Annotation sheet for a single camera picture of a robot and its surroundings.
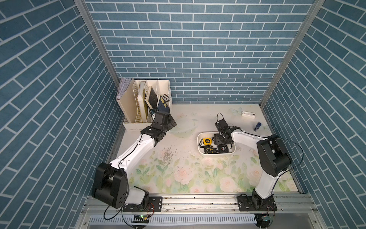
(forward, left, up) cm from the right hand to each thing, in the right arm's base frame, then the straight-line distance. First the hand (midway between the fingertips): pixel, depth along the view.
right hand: (221, 140), depth 98 cm
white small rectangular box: (+25, -23, +1) cm, 34 cm away
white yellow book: (+11, +53, +25) cm, 60 cm away
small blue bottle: (+10, -26, +4) cm, 28 cm away
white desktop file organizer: (+30, +46, +20) cm, 58 cm away
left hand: (-1, +33, +18) cm, 37 cm away
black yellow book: (+20, +51, +17) cm, 57 cm away
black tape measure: (-8, 0, +2) cm, 8 cm away
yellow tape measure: (-2, +10, +1) cm, 10 cm away
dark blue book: (+19, +44, +11) cm, 49 cm away
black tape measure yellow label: (-9, +9, +2) cm, 13 cm away
